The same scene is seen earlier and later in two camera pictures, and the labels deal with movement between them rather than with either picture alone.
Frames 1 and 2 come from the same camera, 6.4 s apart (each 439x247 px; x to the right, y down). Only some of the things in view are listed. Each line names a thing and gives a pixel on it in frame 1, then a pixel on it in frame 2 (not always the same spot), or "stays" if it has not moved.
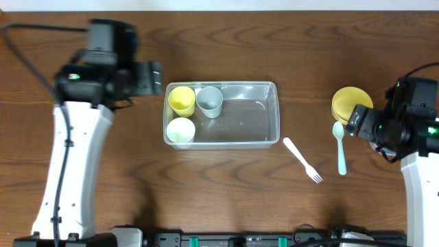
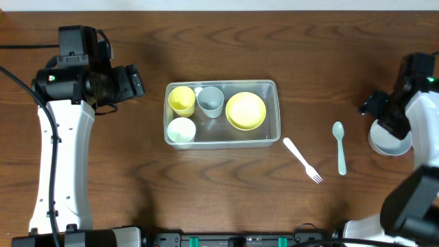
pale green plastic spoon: (338, 130) stays
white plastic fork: (310, 171) stays
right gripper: (358, 120) → (374, 103)
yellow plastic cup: (182, 99) stays
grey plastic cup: (209, 99) stays
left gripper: (153, 77) → (136, 84)
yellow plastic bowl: (344, 101) → (245, 111)
